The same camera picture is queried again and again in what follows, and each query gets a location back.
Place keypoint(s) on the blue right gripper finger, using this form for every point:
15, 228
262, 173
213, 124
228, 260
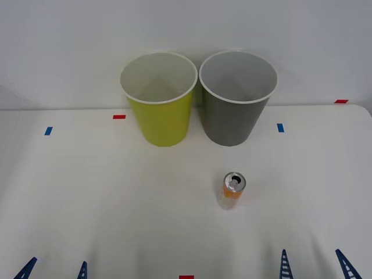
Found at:
348, 266
285, 266

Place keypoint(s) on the orange and white drink can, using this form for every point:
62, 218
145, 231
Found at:
231, 193

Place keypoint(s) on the yellow-green plastic bin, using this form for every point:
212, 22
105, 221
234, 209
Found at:
162, 122

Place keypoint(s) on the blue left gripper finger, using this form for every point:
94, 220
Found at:
82, 271
26, 269

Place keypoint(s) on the grey plastic bin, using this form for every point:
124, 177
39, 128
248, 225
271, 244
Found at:
232, 119

